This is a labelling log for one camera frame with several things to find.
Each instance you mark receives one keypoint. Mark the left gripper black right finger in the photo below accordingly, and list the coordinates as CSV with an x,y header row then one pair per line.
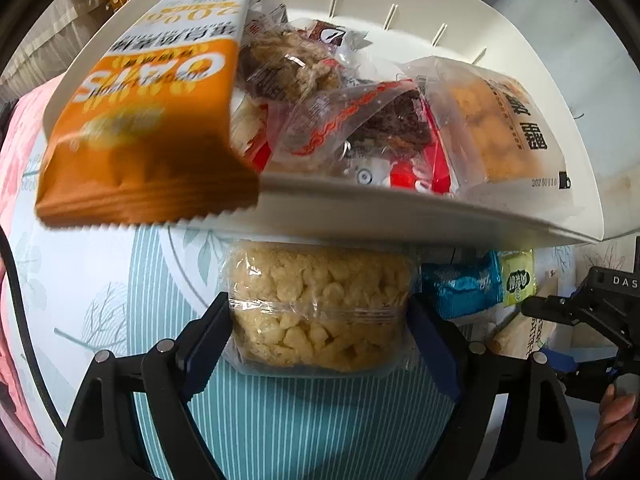
x,y
510,418

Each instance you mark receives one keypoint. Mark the blue foil snack packet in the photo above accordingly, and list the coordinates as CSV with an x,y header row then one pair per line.
x,y
465,288

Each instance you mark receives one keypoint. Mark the beige biscuit packet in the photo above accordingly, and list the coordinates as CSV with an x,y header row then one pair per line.
x,y
520,336

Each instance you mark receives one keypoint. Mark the puffed rice cake pack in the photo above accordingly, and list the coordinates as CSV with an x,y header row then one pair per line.
x,y
317,311

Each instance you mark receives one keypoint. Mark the clear-wrapped nut cake snack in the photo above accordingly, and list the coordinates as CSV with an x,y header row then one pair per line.
x,y
282,65

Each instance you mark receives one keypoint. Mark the green snack packet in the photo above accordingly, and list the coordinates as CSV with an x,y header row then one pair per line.
x,y
518,276

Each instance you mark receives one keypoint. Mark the golden cookies clear pack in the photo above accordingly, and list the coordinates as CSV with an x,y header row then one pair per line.
x,y
490,127

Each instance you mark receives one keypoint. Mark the red-edged dark fruit snack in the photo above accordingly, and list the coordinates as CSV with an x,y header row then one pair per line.
x,y
380,134

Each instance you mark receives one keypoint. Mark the pink blanket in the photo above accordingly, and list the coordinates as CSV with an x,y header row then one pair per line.
x,y
23,127

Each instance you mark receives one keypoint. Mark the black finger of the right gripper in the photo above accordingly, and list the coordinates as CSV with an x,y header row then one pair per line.
x,y
560,310

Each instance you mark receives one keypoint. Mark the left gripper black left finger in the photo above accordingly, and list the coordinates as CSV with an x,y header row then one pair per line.
x,y
103,439

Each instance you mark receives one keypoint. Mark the beige covered furniture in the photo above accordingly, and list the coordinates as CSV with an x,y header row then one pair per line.
x,y
51,44

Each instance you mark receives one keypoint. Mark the white plastic storage bin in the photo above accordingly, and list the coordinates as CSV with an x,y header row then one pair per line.
x,y
328,208

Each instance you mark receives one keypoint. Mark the orange white oats bar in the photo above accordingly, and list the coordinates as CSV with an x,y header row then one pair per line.
x,y
146,136

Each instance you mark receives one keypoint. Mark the person's right hand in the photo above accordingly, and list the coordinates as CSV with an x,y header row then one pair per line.
x,y
614,428

